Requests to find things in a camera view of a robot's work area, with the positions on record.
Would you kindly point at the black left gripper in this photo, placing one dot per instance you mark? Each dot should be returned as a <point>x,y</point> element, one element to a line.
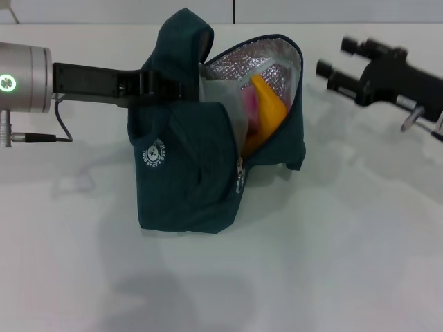
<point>86,84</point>

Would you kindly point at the clear container blue seal lid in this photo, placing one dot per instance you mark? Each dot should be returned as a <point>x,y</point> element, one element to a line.
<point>225,97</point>

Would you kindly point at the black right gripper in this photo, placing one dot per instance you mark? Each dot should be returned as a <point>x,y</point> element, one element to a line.
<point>398,81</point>

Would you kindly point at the dark teal lunch bag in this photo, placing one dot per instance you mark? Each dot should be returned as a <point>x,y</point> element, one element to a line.
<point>180,193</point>

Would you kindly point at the pink peach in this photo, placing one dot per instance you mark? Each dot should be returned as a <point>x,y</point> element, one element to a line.
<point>252,103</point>

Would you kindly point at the yellow banana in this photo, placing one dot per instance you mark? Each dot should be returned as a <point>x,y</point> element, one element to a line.
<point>268,110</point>

